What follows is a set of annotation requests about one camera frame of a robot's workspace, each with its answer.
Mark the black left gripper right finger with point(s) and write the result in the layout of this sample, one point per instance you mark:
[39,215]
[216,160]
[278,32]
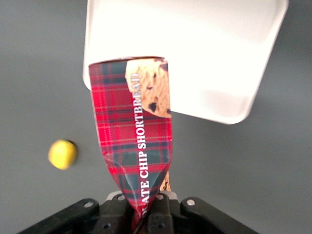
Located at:
[161,214]

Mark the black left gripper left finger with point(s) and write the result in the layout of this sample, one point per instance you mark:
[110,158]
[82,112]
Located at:
[114,214]

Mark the red tartan cookie box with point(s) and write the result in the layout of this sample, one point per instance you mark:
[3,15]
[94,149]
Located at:
[122,122]

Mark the cream plastic tray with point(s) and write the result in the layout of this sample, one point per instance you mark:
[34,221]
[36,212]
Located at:
[195,36]

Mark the yellow lemon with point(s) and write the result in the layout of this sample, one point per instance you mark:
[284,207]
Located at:
[62,154]

